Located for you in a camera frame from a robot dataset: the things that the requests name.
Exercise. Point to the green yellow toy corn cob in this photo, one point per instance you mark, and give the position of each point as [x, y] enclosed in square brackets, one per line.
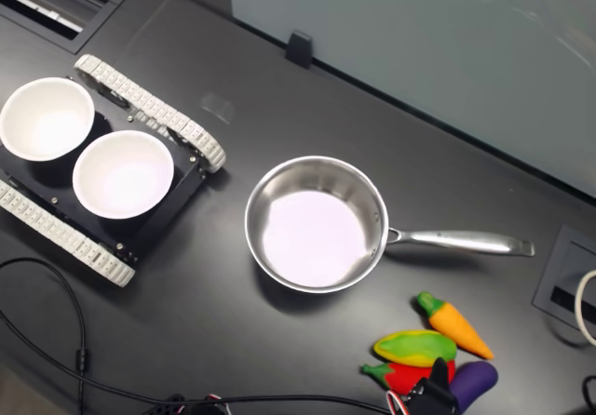
[414, 347]

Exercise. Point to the black partition clip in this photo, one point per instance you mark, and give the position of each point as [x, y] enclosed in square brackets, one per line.
[299, 49]

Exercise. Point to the purple toy aubergine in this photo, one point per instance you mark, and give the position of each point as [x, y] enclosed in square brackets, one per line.
[477, 380]

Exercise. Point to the frosted glass partition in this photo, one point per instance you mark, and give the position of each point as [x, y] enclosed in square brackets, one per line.
[419, 38]

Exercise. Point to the white bowl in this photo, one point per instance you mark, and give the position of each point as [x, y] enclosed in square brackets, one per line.
[123, 175]
[46, 119]

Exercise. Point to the clear tape patch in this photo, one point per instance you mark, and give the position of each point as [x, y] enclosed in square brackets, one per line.
[216, 108]

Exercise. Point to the black vehicle with white tracks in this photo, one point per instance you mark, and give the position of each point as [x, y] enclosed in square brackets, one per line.
[149, 105]

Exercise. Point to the red toy chilli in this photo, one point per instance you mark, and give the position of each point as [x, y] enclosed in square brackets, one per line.
[405, 378]

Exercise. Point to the orange toy carrot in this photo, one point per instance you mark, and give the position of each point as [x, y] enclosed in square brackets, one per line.
[458, 326]

